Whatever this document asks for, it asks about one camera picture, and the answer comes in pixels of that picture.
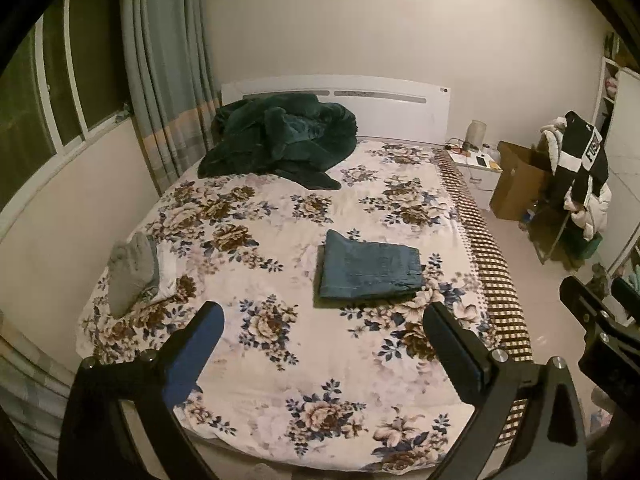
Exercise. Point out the blue denim pants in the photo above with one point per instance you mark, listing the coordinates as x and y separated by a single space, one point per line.
370 265

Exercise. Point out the pale bedside lamp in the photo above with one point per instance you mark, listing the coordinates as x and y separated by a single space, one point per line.
477 135

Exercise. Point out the white cloth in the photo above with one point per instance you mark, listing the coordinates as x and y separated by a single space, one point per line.
165 272

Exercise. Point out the metal frame chair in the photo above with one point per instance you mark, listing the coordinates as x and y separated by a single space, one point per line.
550 235

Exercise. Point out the dark green plush blanket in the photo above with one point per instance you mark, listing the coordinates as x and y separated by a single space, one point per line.
280 140

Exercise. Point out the grey cloth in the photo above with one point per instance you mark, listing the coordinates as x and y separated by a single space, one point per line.
130 275

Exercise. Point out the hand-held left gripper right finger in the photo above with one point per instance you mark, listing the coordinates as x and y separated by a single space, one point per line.
450 350

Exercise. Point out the white open shelf unit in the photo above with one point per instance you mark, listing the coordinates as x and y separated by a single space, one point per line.
622 160

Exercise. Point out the brown checkered bed sheet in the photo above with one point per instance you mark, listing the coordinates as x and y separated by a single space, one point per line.
492 270

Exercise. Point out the white bed headboard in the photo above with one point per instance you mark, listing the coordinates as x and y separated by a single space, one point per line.
380 105

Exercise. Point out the dark phone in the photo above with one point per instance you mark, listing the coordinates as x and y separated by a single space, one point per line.
481 161

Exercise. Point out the brown cardboard box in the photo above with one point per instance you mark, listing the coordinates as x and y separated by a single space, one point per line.
517 185

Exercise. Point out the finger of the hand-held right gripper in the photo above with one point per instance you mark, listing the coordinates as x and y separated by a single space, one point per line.
582 302
627 292

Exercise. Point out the grey-green striped curtain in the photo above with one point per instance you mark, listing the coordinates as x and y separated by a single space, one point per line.
165 70
27 395

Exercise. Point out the white framed window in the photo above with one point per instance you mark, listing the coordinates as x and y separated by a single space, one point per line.
60 85

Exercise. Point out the black and white jacket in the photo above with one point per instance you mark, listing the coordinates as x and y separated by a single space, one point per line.
582 160

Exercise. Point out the dark plush slippers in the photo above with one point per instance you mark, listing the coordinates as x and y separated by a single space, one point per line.
597 277

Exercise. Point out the white nightstand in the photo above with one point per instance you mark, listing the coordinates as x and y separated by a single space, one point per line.
477 180

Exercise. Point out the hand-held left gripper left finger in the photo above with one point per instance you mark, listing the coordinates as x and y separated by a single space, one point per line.
202 335

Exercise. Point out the green box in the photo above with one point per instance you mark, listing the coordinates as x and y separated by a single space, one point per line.
590 249

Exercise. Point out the bed with floral sheet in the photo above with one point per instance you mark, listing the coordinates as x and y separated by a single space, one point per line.
280 340

